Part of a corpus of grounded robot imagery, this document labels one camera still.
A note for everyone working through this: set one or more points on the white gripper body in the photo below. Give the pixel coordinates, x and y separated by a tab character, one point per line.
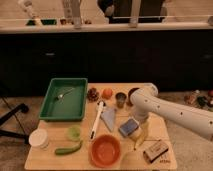
140	132

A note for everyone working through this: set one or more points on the blue sponge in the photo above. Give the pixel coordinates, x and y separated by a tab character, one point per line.
128	127

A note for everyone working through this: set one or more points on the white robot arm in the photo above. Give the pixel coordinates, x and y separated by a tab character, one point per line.
145	101

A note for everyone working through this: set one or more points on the green plastic tray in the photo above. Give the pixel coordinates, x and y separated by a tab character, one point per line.
71	107

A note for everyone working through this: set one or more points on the yellow banana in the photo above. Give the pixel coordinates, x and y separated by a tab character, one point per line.
140	140

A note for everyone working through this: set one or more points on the dark red bowl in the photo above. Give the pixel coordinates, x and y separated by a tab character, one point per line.
131	91

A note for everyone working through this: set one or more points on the metal cup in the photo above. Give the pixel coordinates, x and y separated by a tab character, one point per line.
120	99

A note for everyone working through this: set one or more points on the wooden table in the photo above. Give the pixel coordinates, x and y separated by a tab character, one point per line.
45	159

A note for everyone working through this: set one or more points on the grey blue cloth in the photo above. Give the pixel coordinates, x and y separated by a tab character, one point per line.
108	117

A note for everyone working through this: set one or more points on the orange fruit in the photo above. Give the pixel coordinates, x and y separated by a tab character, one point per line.
107	93

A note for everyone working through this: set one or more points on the orange bowl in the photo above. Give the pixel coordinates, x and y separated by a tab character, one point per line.
105	151

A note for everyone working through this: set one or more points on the brown pine cone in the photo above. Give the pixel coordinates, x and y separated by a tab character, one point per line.
92	95

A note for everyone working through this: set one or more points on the light green cup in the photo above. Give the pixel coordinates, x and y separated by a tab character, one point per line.
74	133

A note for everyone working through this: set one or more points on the metal spoon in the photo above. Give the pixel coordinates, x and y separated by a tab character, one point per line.
60	96

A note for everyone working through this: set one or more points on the green cucumber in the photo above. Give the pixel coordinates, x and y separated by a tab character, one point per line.
68	150

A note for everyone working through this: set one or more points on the white round container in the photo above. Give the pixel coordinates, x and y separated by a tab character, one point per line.
39	138

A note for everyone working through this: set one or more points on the black chair base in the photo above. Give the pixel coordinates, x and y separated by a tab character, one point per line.
11	115

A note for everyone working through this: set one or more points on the white handled brush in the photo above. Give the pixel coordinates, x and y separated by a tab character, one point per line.
96	122

